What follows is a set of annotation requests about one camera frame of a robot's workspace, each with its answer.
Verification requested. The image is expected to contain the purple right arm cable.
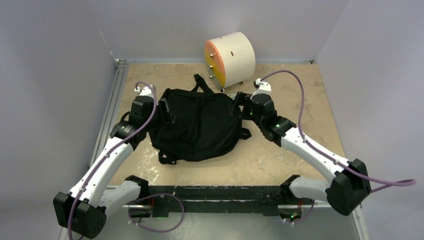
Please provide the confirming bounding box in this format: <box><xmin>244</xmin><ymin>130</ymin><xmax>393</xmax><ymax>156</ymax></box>
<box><xmin>259</xmin><ymin>69</ymin><xmax>417</xmax><ymax>226</ymax></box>

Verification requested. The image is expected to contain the aluminium table frame rail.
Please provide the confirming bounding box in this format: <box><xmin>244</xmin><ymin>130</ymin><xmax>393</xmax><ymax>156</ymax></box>
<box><xmin>59</xmin><ymin>58</ymin><xmax>130</xmax><ymax>240</ymax></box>

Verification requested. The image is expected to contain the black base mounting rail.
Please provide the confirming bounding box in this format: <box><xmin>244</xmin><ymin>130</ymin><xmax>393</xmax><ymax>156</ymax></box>
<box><xmin>127</xmin><ymin>185</ymin><xmax>314</xmax><ymax>220</ymax></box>

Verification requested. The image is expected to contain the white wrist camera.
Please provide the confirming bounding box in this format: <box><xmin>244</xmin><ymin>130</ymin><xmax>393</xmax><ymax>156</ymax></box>
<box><xmin>250</xmin><ymin>78</ymin><xmax>272</xmax><ymax>99</ymax></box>
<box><xmin>134</xmin><ymin>84</ymin><xmax>156</xmax><ymax>99</ymax></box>

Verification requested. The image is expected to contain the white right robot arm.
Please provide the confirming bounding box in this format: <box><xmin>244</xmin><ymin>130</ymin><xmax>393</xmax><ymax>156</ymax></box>
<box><xmin>230</xmin><ymin>92</ymin><xmax>371</xmax><ymax>216</ymax></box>

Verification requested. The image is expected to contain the black student backpack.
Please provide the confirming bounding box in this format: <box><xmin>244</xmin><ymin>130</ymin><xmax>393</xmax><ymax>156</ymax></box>
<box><xmin>149</xmin><ymin>74</ymin><xmax>252</xmax><ymax>165</ymax></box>

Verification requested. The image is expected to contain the blue scissors blister pack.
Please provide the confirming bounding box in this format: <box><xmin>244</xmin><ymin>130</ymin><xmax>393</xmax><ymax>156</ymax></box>
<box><xmin>228</xmin><ymin>93</ymin><xmax>237</xmax><ymax>100</ymax></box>

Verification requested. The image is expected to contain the cream cylindrical drawer box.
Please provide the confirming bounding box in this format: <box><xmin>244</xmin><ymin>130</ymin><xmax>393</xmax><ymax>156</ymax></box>
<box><xmin>204</xmin><ymin>31</ymin><xmax>256</xmax><ymax>92</ymax></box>

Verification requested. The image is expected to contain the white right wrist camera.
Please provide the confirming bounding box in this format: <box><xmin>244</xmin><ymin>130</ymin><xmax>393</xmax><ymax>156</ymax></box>
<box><xmin>250</xmin><ymin>78</ymin><xmax>272</xmax><ymax>99</ymax></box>

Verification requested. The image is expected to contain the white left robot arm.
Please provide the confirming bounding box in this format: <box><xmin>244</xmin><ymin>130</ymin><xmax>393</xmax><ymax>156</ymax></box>
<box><xmin>53</xmin><ymin>93</ymin><xmax>175</xmax><ymax>240</ymax></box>

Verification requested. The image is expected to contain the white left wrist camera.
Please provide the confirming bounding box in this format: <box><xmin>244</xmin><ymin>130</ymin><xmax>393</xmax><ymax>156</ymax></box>
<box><xmin>134</xmin><ymin>84</ymin><xmax>156</xmax><ymax>99</ymax></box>

